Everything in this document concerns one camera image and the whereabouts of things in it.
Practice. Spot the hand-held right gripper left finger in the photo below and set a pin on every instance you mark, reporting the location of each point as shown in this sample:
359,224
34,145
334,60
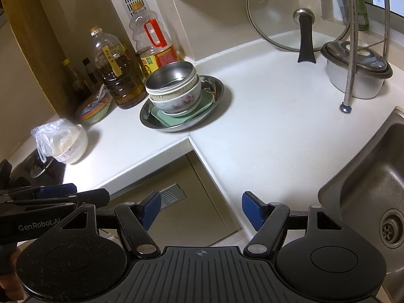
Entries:
151,208

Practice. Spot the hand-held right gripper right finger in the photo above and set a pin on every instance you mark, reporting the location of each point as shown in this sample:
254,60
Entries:
252,210

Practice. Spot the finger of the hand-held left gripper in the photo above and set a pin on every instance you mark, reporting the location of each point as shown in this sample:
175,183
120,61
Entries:
94,197
56,191

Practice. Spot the oval steel tray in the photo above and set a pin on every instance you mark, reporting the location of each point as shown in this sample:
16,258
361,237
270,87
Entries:
146,115

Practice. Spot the small floral bowl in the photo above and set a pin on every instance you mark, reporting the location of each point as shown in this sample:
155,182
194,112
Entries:
180,102

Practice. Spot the cream bowl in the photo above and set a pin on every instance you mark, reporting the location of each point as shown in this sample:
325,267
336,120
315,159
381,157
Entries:
172,94
164,98

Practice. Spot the green square plate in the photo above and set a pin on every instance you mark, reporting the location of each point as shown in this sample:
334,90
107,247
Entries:
202,104

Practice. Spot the small steel bowl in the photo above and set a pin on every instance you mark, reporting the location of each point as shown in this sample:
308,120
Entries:
167,80

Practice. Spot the large steel bowl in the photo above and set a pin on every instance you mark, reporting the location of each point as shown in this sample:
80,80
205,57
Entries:
189,83

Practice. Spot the person's left hand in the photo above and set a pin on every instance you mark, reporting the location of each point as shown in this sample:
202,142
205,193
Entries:
12,287

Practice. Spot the black gas stove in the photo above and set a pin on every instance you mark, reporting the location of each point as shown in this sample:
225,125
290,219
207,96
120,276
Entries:
55,173

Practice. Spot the cabinet vent grille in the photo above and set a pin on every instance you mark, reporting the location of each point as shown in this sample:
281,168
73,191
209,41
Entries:
172,195

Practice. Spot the large floral bowl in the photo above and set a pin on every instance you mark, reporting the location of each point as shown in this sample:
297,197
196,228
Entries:
75,148

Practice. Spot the clear plastic bag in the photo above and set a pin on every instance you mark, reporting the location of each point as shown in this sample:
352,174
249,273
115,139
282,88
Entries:
47,135

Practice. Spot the colourful striped bowl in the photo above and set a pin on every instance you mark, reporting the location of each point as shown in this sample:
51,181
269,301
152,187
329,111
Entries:
94,113

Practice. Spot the dark bottle with yellow cap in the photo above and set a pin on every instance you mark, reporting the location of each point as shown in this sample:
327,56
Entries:
74,82

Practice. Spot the large cooking oil bottle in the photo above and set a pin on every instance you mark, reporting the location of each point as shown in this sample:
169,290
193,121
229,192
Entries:
123,85

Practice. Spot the dark bottle with black cap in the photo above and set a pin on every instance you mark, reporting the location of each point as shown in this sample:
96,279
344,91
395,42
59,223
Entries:
90,75

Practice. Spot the steel sink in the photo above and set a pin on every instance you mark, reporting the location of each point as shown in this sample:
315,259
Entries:
372,180

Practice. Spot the metal dish rack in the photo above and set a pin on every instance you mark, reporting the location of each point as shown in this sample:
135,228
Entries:
349,75

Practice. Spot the white cooker inner pot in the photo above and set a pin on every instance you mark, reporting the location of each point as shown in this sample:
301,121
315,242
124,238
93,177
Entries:
369,85

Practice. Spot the steel rimmed pot lid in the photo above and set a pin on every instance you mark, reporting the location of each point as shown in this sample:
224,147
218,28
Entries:
372,66

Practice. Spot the green plastic holder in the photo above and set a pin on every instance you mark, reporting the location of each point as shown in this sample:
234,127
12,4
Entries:
361,12

